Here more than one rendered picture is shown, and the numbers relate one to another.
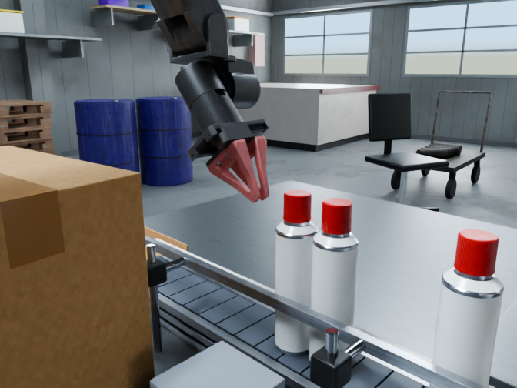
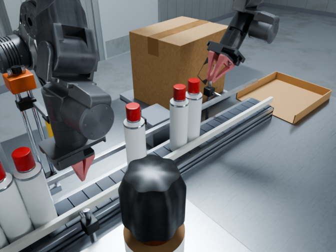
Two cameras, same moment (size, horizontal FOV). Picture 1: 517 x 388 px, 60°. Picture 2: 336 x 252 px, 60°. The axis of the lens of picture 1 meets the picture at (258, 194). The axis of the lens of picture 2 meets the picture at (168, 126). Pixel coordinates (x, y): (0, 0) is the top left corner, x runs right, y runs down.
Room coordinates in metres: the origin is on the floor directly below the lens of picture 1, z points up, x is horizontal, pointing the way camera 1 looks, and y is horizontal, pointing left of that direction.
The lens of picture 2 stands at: (0.50, -0.77, 1.42)
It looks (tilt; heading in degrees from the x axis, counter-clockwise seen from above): 34 degrees down; 94
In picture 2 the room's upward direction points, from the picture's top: straight up
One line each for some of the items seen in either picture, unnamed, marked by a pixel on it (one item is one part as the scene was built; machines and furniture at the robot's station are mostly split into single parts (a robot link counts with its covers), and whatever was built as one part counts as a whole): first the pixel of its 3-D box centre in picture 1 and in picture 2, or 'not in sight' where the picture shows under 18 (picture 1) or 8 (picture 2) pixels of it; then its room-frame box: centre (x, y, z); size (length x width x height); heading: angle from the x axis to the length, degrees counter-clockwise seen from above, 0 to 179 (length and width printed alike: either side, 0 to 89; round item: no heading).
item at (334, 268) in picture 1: (333, 285); (178, 119); (0.48, -0.09, 0.98); 0.05 x 0.05 x 0.20
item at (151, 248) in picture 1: (166, 294); (213, 104); (0.59, 0.13, 0.91); 0.07 x 0.03 x 0.17; 136
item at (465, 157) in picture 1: (441, 140); not in sight; (4.84, -1.97, 0.50); 1.21 x 0.71 x 1.00; 143
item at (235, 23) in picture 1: (235, 25); not in sight; (8.99, 0.43, 2.04); 0.44 x 0.37 x 0.24; 142
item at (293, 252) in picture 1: (295, 272); (192, 112); (0.52, -0.05, 0.98); 0.05 x 0.05 x 0.20
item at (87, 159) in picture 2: not in sight; (71, 164); (0.29, -0.37, 1.06); 0.07 x 0.07 x 0.09; 47
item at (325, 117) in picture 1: (290, 112); not in sight; (8.49, -0.59, 0.48); 2.55 x 2.06 x 0.96; 52
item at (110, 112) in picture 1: (138, 142); not in sight; (4.88, 1.31, 0.47); 1.24 x 0.76 x 0.94; 142
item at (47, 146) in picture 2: not in sight; (70, 130); (0.30, -0.36, 1.13); 0.10 x 0.07 x 0.07; 47
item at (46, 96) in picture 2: not in sight; (64, 101); (0.30, -0.37, 1.19); 0.07 x 0.06 x 0.07; 142
